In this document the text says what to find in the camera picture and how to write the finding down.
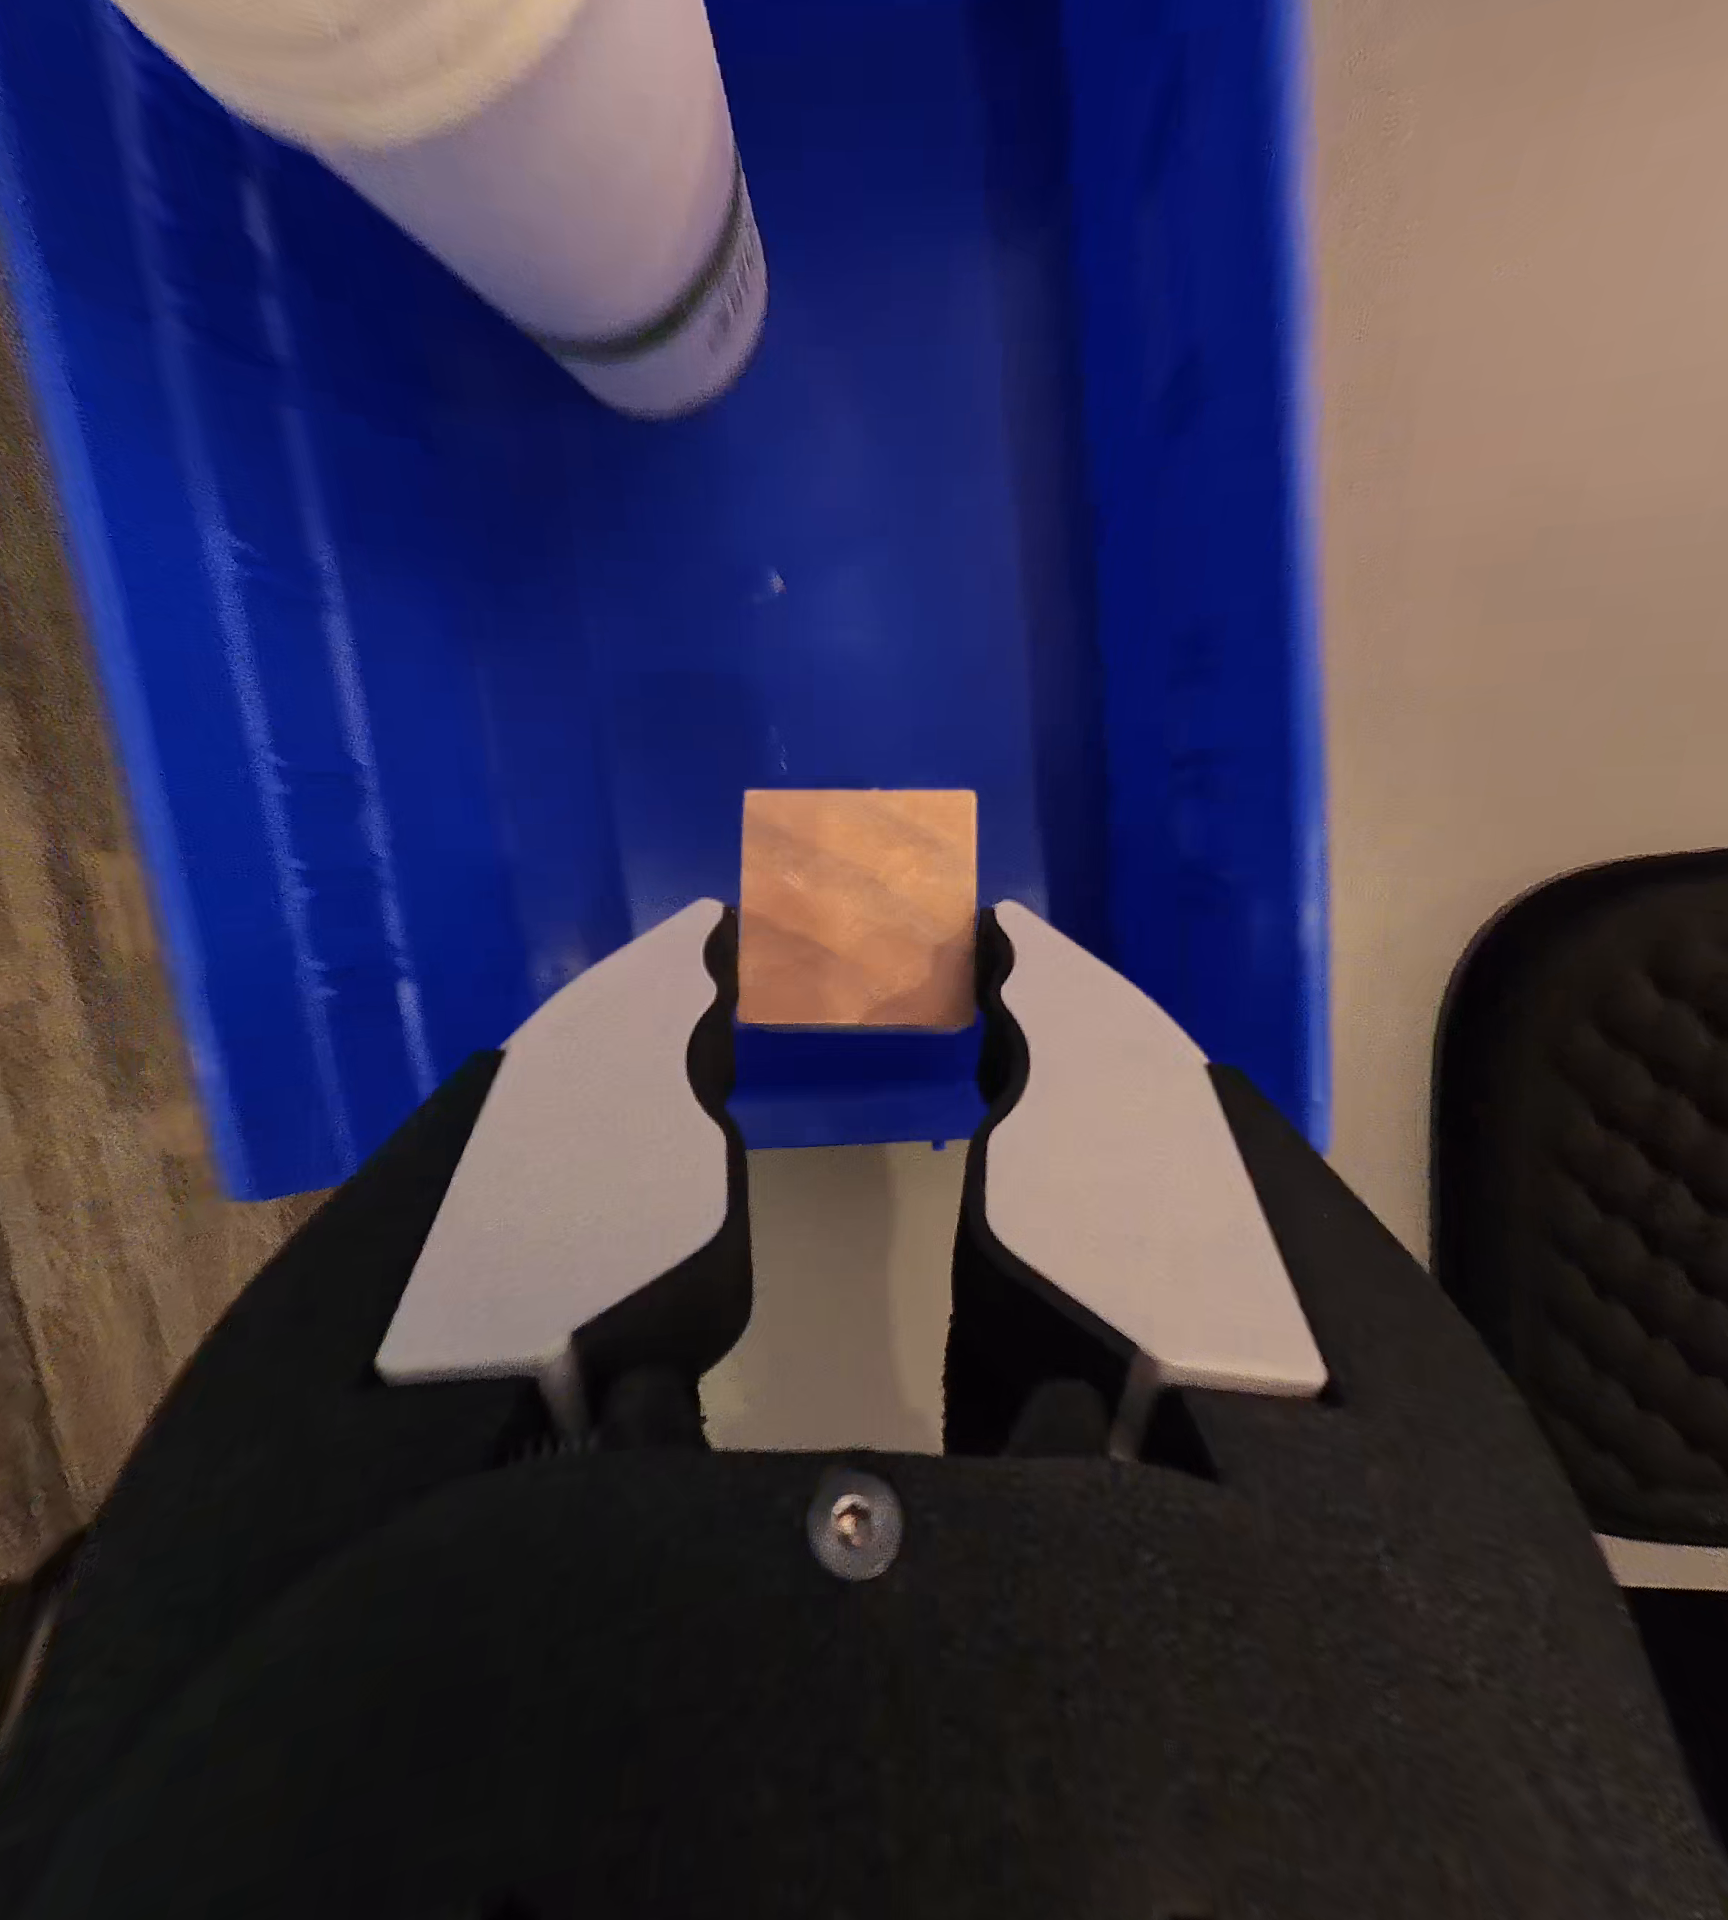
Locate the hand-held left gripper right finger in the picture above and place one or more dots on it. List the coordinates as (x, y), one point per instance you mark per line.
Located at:
(1135, 1201)

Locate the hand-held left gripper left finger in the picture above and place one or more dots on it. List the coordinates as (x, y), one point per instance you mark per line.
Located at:
(565, 1201)

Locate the wooden cube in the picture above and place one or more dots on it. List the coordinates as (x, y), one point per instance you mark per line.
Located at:
(856, 914)

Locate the blue plastic bin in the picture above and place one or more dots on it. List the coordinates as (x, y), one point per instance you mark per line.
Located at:
(505, 674)

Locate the white paper cup stack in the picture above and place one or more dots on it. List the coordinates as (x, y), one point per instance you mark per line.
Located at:
(578, 224)

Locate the white paper cup green band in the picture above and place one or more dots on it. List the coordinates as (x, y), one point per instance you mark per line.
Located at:
(279, 39)
(355, 98)

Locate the black textured cushion pad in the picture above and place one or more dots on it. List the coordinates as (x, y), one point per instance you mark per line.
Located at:
(1644, 1170)

